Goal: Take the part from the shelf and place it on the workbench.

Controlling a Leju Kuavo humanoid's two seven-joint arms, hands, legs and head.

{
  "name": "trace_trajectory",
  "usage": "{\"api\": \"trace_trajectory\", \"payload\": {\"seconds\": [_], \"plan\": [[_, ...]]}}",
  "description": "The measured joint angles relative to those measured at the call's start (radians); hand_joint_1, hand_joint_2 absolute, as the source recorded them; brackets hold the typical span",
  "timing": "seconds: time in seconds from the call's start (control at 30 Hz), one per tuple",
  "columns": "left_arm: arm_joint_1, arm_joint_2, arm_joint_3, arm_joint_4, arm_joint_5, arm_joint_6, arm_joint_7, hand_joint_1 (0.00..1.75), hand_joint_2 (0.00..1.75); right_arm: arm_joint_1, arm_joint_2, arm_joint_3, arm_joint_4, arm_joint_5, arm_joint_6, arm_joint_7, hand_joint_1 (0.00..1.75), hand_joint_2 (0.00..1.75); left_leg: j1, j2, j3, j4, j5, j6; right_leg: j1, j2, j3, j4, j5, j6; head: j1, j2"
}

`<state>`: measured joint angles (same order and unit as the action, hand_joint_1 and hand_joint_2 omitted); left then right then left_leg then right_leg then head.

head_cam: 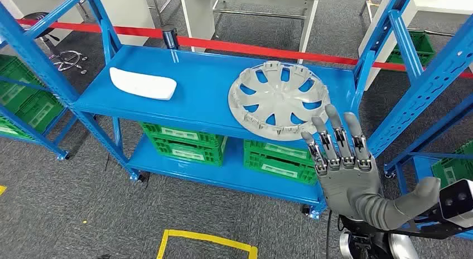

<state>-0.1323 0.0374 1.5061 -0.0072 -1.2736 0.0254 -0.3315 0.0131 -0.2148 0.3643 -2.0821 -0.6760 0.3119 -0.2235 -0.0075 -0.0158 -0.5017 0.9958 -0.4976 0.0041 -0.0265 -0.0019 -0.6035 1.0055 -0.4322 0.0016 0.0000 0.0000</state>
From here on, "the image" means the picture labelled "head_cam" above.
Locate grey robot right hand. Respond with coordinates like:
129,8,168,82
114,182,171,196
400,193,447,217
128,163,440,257
301,103,442,232

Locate silver plastic wheel hubcap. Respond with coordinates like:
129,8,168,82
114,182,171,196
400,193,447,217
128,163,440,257
228,60,331,142

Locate blue metal shelf rack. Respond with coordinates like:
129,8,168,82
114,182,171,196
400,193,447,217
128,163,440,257
0,41,79,161
384,98,473,240
0,0,473,219

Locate white curved plastic part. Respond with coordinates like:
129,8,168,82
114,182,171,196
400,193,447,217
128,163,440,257
109,66,177,101

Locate white desk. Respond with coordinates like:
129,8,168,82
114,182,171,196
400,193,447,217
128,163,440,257
0,0,156,47
358,0,473,92

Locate red barrier belt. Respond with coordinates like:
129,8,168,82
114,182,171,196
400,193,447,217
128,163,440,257
16,18,473,79

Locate white table steel bars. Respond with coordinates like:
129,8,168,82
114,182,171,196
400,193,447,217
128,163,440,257
179,0,320,64

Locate black stool chrome base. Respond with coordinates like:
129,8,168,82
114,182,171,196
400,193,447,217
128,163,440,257
21,12,89,75

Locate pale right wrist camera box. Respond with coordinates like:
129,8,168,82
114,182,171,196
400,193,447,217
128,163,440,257
438,179,473,228

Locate black barrier post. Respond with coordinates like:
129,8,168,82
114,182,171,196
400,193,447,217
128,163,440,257
162,24,181,50

